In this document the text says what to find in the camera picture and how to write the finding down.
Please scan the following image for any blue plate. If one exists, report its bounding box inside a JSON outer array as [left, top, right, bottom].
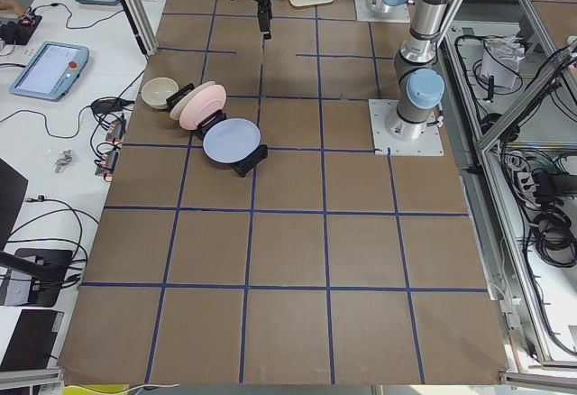
[[203, 118, 261, 164]]

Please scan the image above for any black dish rack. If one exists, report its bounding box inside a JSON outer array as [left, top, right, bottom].
[[167, 83, 268, 177]]

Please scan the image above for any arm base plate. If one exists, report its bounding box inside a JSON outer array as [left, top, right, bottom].
[[369, 99, 444, 157], [354, 0, 410, 23]]

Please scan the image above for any white paper bag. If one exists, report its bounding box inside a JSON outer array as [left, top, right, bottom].
[[481, 36, 525, 88]]

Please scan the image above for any cream bowl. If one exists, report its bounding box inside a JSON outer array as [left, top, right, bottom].
[[141, 77, 179, 110]]

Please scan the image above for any cream plate in rack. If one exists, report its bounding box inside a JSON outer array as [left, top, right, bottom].
[[169, 81, 215, 121]]

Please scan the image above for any black monitor stand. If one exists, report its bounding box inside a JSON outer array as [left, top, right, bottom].
[[1, 248, 73, 308]]

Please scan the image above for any aluminium frame post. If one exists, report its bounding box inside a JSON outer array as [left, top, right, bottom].
[[120, 0, 158, 57]]

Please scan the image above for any pink plate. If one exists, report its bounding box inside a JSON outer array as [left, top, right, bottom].
[[179, 84, 226, 131]]

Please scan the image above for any near blue teach pendant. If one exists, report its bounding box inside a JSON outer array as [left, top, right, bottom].
[[9, 41, 90, 101]]

